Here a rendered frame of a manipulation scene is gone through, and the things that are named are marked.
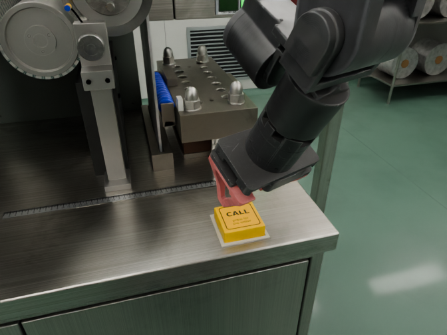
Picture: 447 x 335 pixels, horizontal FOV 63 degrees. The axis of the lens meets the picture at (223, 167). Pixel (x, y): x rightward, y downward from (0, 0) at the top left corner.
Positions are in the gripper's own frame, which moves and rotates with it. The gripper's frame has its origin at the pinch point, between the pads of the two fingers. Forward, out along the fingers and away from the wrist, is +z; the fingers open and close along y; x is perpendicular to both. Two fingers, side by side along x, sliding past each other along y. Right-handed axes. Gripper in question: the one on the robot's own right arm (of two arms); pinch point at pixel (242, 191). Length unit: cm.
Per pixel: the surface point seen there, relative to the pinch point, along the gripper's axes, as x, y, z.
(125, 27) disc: -36.8, -1.0, 4.5
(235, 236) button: 2.0, -3.2, 14.4
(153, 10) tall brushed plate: -60, -20, 21
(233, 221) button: -0.5, -4.5, 14.4
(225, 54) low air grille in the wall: -186, -181, 178
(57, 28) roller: -40.9, 9.0, 6.6
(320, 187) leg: -14, -90, 84
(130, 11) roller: -37.5, -2.0, 1.9
